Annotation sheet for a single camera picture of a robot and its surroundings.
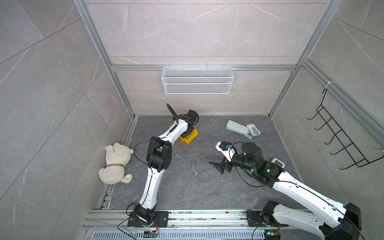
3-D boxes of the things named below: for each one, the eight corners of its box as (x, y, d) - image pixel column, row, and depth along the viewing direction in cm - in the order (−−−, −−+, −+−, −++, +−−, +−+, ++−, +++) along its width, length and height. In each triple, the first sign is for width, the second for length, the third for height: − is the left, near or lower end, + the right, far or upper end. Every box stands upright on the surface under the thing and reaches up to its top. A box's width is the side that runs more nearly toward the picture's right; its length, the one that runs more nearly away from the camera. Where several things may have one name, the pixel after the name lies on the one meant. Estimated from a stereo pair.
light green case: (224, 127, 114) (225, 125, 112) (227, 121, 118) (228, 119, 117) (247, 136, 109) (248, 134, 107) (250, 129, 113) (250, 127, 111)
